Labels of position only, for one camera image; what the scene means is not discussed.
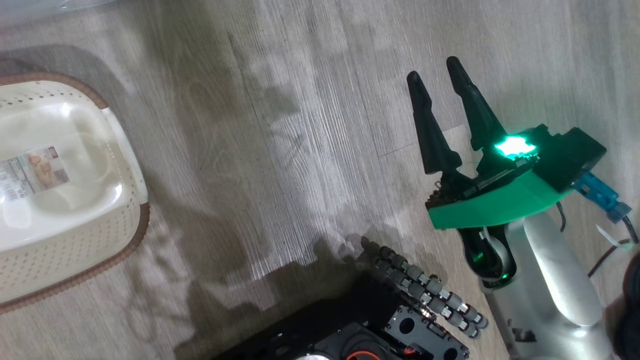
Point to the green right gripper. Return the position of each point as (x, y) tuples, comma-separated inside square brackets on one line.
[(500, 200)]

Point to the black grey roller wheel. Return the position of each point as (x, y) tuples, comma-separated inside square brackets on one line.
[(430, 290)]

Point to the cream perforated laundry basket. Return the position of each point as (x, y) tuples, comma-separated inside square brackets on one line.
[(75, 235)]

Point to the basket paper label sticker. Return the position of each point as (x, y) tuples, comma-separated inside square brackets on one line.
[(35, 172)]

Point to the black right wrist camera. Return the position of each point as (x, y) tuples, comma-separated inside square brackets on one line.
[(570, 155)]

